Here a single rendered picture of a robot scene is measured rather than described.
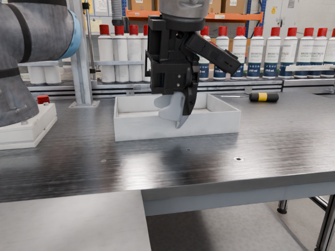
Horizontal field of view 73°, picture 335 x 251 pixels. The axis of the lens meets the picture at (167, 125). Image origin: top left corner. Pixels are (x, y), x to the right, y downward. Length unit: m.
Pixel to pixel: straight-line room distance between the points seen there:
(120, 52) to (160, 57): 0.52
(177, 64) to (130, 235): 0.25
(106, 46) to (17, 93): 0.44
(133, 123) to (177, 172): 0.15
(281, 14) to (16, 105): 5.95
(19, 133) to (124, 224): 0.30
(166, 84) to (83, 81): 0.42
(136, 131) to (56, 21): 0.30
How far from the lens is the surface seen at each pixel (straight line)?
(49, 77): 0.94
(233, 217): 1.24
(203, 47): 0.38
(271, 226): 1.25
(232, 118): 0.51
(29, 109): 0.54
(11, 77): 0.54
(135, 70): 0.89
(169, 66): 0.37
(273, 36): 1.08
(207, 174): 0.35
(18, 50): 0.55
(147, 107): 0.66
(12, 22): 0.55
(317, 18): 7.32
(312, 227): 1.71
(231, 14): 5.03
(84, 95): 0.78
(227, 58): 0.41
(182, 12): 0.35
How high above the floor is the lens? 1.01
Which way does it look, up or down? 19 degrees down
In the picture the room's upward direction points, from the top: straight up
